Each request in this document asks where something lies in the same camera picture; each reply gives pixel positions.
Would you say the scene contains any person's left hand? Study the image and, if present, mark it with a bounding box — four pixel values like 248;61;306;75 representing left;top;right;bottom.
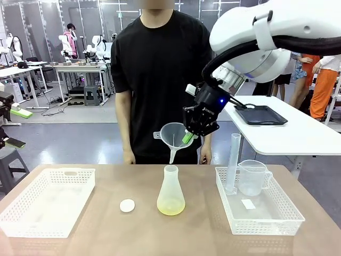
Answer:
198;149;213;165

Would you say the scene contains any translucent plastic conical flask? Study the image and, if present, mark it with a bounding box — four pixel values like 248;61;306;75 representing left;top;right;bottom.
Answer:
156;164;186;216

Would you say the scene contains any white workbench table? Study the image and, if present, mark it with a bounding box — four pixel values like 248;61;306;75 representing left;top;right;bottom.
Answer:
44;62;112;105

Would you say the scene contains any mannequin in orange suit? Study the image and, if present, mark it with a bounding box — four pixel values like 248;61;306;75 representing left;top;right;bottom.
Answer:
310;54;339;121

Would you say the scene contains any clear plastic measuring beaker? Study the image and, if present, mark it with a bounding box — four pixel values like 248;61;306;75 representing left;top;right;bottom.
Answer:
237;159;273;197

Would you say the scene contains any white perforated plastic basket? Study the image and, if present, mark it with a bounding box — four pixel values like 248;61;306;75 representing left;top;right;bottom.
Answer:
215;166;306;236
0;167;96;238

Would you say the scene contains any white round flask stopper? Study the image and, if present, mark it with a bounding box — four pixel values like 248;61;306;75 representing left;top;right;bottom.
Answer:
119;198;136;213

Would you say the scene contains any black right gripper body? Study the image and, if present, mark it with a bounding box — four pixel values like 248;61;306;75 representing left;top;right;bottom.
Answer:
191;84;230;126

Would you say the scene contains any grey plastic step stool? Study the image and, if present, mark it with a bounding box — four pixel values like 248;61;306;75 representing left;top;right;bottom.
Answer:
0;148;30;195

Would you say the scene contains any person's right hand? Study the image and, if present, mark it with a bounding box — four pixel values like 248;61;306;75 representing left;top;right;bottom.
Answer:
123;149;137;165

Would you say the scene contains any green and white device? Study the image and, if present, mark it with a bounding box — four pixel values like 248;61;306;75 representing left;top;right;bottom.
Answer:
10;103;34;119

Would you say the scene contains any clear plastic graduated cylinder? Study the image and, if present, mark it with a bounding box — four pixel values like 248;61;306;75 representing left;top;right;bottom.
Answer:
225;133;242;196

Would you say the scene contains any white side table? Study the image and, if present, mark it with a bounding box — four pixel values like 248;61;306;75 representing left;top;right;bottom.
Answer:
223;94;341;178

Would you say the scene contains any white office desk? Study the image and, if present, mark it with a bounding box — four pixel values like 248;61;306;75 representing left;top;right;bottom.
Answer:
0;60;50;110

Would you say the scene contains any person's left forearm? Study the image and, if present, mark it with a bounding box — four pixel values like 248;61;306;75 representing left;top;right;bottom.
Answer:
199;134;213;153

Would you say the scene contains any person in black t-shirt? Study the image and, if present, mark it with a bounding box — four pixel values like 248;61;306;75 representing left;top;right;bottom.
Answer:
110;9;214;165

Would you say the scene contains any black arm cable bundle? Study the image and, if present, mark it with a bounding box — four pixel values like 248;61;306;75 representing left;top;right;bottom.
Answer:
201;35;341;81

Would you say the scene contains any black machine at edge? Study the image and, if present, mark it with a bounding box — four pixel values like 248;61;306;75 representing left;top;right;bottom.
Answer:
0;91;14;126

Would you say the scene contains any person in pink hoodie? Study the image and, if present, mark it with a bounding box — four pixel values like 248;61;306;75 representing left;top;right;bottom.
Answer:
63;23;79;60

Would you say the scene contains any clear plastic funnel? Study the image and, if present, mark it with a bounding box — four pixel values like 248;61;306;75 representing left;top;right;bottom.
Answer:
152;122;199;165

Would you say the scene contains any black flat tray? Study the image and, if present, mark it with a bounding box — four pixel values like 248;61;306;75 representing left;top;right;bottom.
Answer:
233;104;289;126

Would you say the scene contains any person's right forearm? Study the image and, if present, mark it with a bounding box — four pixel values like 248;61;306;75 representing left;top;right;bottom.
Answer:
115;91;134;154

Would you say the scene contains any small grey stool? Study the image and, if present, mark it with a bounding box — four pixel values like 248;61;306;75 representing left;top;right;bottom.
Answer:
83;85;102;107

